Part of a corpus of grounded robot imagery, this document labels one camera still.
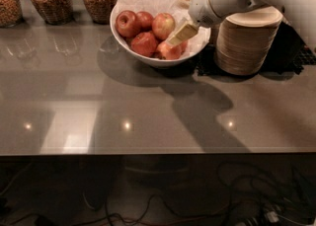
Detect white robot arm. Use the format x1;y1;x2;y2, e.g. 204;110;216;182
167;0;316;53

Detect black rubber mat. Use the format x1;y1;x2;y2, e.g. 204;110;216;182
197;23;316;78

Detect black floor cables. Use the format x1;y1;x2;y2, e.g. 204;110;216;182
0;160;316;226

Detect front stack paper bowls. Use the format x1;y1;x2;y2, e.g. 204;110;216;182
214;7;282;76

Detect stack paper bowls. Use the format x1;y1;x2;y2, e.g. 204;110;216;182
214;7;282;76
209;24;220;45

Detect left glass snack jar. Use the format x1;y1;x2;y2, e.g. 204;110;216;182
0;0;23;28

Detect white tissue paper liner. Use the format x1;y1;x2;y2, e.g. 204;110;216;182
113;0;209;58

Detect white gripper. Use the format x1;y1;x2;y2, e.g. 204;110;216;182
166;0;261;46

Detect white ceramic bowl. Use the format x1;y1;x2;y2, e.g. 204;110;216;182
109;0;212;69

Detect red yellow apple top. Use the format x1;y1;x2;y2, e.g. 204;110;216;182
152;13;176;40

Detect rear stack paper bowls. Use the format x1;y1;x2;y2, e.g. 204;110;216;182
209;24;220;45

